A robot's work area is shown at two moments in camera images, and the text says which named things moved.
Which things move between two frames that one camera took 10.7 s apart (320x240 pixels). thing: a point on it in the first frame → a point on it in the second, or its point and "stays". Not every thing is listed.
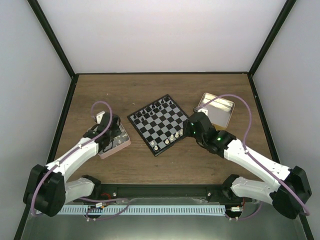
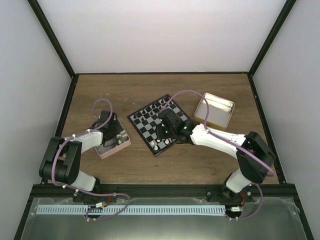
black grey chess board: [160, 124] stays
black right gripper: [186, 128] → [160, 135]
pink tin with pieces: [120, 140] stays
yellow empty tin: [219, 110] stays
